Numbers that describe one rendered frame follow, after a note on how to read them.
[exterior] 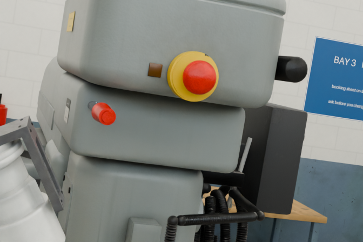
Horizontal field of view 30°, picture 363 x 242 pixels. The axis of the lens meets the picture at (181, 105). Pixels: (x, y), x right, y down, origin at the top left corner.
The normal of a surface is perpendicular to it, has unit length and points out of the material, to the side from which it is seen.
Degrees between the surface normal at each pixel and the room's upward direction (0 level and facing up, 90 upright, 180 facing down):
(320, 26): 90
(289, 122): 90
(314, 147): 90
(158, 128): 90
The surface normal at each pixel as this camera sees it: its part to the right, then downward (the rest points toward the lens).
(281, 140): 0.26, 0.09
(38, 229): 0.68, -0.01
